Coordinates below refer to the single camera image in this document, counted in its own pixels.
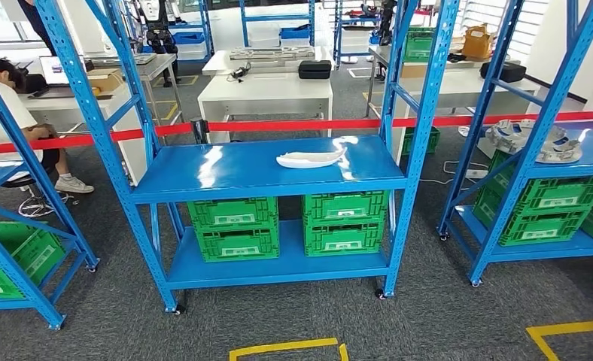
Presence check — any chrome stool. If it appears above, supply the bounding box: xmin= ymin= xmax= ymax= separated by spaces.
xmin=2 ymin=171 xmax=75 ymax=219

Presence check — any white desk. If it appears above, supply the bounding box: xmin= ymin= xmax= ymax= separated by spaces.
xmin=197 ymin=73 xmax=334 ymax=138
xmin=20 ymin=89 xmax=148 ymax=185
xmin=391 ymin=67 xmax=542 ymax=165

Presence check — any white floor cable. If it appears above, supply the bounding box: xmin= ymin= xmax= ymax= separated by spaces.
xmin=418 ymin=159 xmax=489 ymax=187

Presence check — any white car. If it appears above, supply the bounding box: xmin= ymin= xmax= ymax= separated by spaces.
xmin=176 ymin=0 xmax=337 ymax=51

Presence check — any open laptop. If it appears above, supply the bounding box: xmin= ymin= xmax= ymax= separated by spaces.
xmin=39 ymin=56 xmax=73 ymax=98

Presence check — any white plastic mirror cover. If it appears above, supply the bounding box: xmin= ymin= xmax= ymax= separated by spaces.
xmin=275 ymin=147 xmax=348 ymax=170

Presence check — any white black humanoid robot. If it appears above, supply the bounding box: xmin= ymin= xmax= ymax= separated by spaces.
xmin=135 ymin=0 xmax=182 ymax=88

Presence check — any black cable bundle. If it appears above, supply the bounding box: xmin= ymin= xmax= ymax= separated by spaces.
xmin=227 ymin=62 xmax=253 ymax=83

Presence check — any orange brown cardboard box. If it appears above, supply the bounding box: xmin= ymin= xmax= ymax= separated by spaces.
xmin=461 ymin=23 xmax=494 ymax=62

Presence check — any chrome stanchion with black base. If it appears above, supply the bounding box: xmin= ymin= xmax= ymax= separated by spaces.
xmin=190 ymin=117 xmax=210 ymax=145

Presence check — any grey perforated metal tray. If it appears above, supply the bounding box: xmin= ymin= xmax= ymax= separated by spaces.
xmin=229 ymin=46 xmax=316 ymax=61
xmin=89 ymin=53 xmax=158 ymax=68

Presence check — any grey round metal casting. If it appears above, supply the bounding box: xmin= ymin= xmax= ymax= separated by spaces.
xmin=485 ymin=118 xmax=584 ymax=165

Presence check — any black zip case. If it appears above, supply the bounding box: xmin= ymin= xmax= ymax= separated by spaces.
xmin=479 ymin=60 xmax=527 ymax=84
xmin=297 ymin=60 xmax=333 ymax=80

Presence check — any person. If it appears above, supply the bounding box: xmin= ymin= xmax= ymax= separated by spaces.
xmin=0 ymin=56 xmax=96 ymax=196
xmin=17 ymin=0 xmax=58 ymax=56

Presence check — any white storage bin stack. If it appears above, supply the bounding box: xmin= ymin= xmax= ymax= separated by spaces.
xmin=176 ymin=44 xmax=208 ymax=62
xmin=341 ymin=29 xmax=373 ymax=53
xmin=248 ymin=25 xmax=281 ymax=48

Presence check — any long red barrier belt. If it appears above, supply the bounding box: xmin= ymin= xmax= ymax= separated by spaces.
xmin=0 ymin=109 xmax=593 ymax=156

